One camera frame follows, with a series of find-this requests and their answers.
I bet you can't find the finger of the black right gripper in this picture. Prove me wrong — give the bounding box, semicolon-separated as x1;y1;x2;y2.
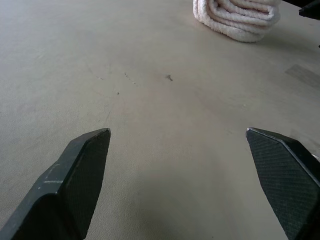
298;0;320;19

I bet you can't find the folded white terry towel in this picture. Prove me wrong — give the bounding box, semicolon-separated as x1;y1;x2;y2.
192;0;281;43

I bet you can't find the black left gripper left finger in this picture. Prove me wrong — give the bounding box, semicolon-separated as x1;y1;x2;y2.
0;127;111;240

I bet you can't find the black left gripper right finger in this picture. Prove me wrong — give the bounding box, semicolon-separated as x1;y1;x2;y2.
245;127;320;240

